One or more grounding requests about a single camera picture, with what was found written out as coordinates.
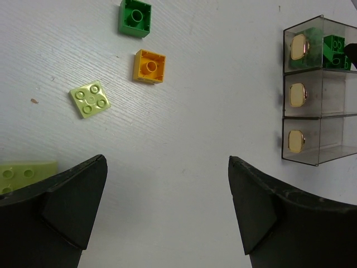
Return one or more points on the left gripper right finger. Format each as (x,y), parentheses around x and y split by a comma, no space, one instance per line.
(283,226)

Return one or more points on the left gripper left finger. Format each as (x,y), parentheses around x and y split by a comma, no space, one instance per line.
(49,223)

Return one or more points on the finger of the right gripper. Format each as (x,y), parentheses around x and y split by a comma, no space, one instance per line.
(350,51)

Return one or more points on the green lego upside-down rectangular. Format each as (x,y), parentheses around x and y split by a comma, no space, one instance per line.
(333,53)

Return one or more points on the clear three-compartment container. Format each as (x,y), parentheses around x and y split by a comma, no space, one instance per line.
(319,104)

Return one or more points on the light green 2x3 lego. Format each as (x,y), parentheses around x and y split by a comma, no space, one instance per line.
(17,175)

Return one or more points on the light green small lego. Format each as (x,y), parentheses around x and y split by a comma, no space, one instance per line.
(90,99)

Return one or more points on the orange lego brick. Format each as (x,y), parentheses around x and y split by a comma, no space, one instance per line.
(149,67)

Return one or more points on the green lego square upside-down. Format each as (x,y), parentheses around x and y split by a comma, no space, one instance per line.
(134,18)

